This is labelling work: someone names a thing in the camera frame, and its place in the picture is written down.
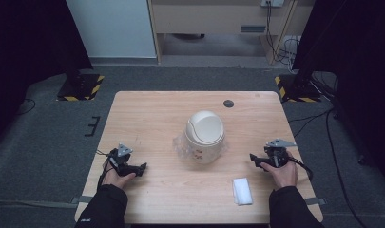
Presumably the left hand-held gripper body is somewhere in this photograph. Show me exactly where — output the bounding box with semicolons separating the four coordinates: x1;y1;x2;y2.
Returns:
107;142;141;178

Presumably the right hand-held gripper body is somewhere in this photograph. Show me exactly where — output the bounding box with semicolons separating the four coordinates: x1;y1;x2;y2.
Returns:
260;138;298;169

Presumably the white tissue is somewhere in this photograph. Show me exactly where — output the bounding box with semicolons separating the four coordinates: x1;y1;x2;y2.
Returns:
232;177;254;207

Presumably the clear plastic bag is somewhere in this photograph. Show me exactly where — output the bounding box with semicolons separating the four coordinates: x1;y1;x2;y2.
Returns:
171;132;228;162

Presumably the cream swing-lid trash can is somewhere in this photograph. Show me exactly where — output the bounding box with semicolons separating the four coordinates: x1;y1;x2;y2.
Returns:
183;109;226;165

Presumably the person's left hand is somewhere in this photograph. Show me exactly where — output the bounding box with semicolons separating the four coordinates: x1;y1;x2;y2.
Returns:
101;159;137;190

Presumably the person's right hand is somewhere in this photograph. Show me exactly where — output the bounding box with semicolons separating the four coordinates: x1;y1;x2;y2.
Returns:
260;150;299;191

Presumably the black stand base with hazard stripes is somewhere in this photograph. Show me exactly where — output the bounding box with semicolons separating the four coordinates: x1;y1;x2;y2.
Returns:
274;73;324;104
55;73;106;103

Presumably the black curtain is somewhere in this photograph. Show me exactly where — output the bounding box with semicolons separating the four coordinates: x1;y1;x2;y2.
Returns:
292;0;385;181
0;0;94;150

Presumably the white panel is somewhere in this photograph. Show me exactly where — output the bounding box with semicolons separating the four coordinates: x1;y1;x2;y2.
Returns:
66;0;158;59

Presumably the beige wooden cabinet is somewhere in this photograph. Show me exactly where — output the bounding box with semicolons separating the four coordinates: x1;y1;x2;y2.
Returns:
147;0;317;66

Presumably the left hand-held gripper cable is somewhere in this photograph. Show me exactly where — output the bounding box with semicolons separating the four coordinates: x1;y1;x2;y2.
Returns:
95;149;116;191

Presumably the hand-held gripper cable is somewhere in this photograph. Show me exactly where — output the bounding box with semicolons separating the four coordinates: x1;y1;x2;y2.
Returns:
286;155;315;182
95;149;116;191

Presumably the right hand-held gripper cable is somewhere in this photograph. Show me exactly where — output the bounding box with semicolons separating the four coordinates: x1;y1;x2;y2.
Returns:
286;155;315;182

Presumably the grey table strap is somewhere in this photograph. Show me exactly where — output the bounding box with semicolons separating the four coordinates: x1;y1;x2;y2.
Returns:
69;195;95;205
304;197;327;207

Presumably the black floor cable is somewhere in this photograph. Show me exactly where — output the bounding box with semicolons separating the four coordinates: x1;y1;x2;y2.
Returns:
288;105;369;228
15;98;36;117

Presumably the bundle of black cables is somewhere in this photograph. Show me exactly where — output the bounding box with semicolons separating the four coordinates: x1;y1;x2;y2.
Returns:
264;0;303;75

